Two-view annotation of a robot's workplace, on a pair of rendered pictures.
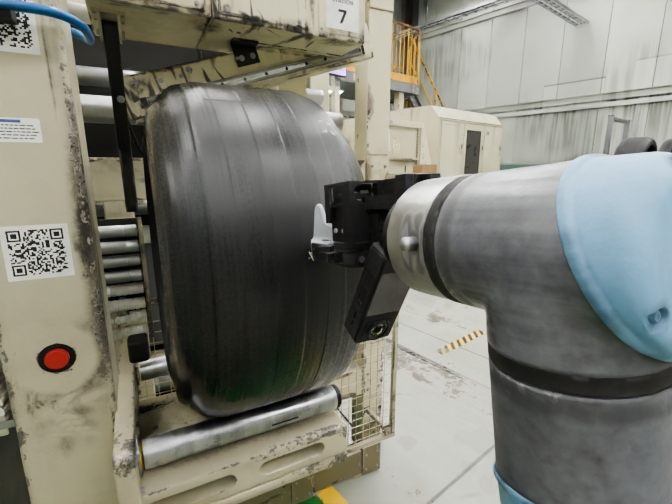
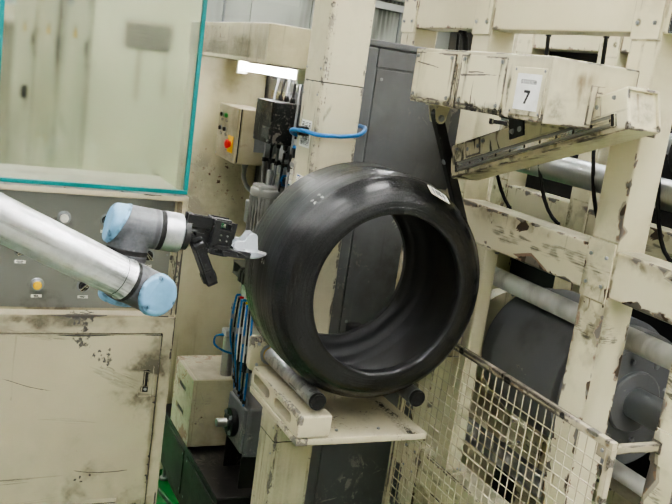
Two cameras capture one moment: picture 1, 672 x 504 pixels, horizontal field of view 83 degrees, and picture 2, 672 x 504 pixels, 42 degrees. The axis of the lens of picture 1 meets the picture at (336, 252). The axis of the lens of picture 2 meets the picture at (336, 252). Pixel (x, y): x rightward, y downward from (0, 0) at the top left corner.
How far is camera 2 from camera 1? 2.17 m
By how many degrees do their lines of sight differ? 90
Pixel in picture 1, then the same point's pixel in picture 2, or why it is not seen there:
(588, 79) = not seen: outside the picture
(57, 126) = not seen: hidden behind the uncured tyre
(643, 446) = not seen: hidden behind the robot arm
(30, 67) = (306, 153)
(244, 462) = (272, 387)
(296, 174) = (280, 219)
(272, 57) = (534, 130)
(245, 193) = (265, 221)
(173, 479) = (263, 372)
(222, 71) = (500, 142)
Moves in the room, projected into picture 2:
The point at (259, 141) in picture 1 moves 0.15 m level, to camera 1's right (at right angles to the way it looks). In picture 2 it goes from (288, 199) to (280, 208)
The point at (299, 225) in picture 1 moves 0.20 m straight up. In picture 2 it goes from (265, 243) to (275, 161)
